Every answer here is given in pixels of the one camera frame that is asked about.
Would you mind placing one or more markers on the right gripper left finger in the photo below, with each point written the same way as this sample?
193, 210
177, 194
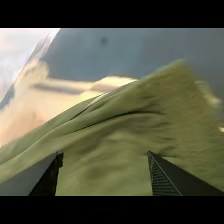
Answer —
40, 181

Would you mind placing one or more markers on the olive green garment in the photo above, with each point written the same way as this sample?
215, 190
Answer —
133, 126

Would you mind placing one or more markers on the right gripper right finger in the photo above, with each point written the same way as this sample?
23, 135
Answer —
173, 181

